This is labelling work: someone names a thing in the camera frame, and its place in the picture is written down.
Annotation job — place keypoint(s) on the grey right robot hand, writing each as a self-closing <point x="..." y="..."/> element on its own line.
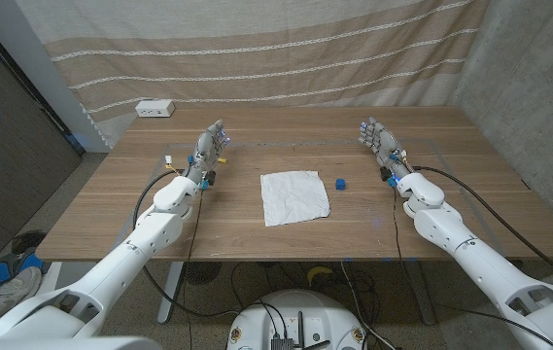
<point x="385" y="143"/>

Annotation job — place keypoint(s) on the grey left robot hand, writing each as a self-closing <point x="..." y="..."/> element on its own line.
<point x="204" y="150"/>

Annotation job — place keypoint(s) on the small blue block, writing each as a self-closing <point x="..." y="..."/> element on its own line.
<point x="340" y="184"/>

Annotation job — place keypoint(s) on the white cloth napkin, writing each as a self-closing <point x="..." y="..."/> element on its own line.
<point x="293" y="197"/>

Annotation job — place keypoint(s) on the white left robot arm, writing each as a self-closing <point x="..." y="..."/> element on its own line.
<point x="149" y="238"/>

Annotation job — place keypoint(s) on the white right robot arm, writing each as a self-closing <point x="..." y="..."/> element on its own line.
<point x="451" y="233"/>

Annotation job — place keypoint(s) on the white plug connector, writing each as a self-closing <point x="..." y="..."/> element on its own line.
<point x="168" y="158"/>

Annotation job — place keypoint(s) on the white power strip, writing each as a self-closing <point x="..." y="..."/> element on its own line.
<point x="154" y="108"/>

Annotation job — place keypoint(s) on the beige striped fabric backdrop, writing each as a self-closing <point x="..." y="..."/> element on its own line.
<point x="256" y="58"/>

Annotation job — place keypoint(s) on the round black vent disc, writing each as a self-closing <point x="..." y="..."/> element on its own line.
<point x="201" y="272"/>

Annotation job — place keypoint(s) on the white table leg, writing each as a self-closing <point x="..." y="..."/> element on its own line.
<point x="169" y="291"/>

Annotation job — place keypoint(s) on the yellow curved floor object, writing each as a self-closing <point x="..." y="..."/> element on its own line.
<point x="317" y="272"/>

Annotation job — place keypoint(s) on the grey table leg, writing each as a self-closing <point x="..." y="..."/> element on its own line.
<point x="422" y="296"/>

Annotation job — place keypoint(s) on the white robot torso base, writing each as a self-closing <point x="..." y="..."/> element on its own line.
<point x="305" y="311"/>

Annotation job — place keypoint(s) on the white pillar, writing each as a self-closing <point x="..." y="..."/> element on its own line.
<point x="38" y="63"/>

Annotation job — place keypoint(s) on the dark grey perforated panel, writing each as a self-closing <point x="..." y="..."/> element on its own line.
<point x="9" y="160"/>

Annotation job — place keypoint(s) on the black round floor object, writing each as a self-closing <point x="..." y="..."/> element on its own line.
<point x="28" y="240"/>

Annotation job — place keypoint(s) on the black antenna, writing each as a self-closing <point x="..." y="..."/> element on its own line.
<point x="300" y="328"/>

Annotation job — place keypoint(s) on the black electronics box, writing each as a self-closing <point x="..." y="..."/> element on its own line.
<point x="282" y="344"/>

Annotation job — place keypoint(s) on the grey white sneaker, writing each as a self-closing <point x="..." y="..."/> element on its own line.
<point x="13" y="291"/>

